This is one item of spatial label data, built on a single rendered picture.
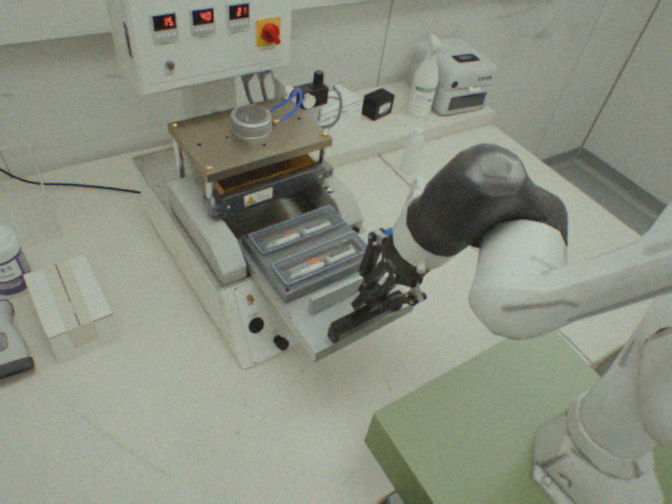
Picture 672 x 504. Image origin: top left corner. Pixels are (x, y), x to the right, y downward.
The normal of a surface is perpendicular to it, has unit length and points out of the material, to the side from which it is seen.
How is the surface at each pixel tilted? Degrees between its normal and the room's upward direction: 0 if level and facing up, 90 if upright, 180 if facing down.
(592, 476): 67
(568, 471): 89
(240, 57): 90
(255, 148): 0
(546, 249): 21
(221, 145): 0
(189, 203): 0
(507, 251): 37
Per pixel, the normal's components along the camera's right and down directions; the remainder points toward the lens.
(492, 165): 0.19, -0.52
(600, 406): -0.99, 0.00
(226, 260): 0.46, -0.11
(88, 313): 0.09, -0.71
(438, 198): -0.88, 0.15
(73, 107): 0.52, 0.66
